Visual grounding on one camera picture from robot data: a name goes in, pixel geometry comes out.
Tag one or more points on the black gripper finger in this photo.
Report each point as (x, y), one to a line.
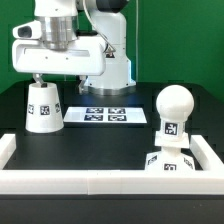
(38, 79)
(81, 84)

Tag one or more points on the white lamp shade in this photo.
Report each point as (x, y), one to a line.
(43, 109)

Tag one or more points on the white lamp bulb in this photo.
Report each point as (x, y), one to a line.
(174, 104)

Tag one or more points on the white lamp base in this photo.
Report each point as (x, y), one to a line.
(170, 157)

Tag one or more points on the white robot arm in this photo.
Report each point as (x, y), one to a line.
(85, 38)

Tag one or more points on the white marker sheet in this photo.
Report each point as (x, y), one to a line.
(115, 115)

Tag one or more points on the white table border fence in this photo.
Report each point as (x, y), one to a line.
(209, 180)

